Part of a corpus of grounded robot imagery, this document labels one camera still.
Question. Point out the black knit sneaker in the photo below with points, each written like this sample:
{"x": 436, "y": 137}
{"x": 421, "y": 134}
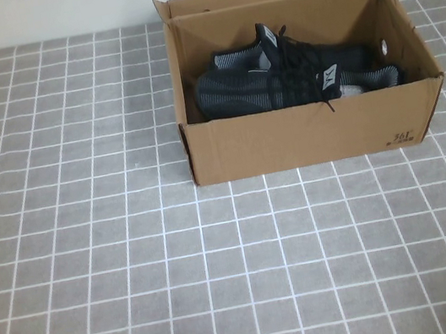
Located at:
{"x": 239, "y": 57}
{"x": 236, "y": 92}

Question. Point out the brown cardboard shoe box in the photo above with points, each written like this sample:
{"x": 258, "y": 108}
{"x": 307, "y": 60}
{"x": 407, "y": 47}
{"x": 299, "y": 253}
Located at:
{"x": 308, "y": 140}

